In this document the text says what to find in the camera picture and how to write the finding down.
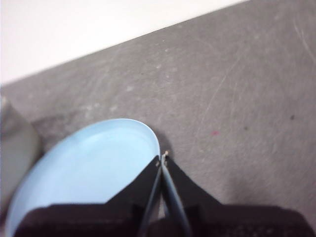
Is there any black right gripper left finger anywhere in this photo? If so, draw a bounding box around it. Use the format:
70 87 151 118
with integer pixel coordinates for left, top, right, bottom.
14 155 163 237

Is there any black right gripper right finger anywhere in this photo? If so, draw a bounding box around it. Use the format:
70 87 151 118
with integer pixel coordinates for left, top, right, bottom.
161 153 311 237

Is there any light blue round plate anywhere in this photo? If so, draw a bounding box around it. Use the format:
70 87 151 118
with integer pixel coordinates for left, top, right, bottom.
4 118 165 237

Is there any grey-green electric steamer pot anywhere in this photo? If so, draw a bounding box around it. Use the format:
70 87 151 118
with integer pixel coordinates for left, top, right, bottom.
0 95 41 197

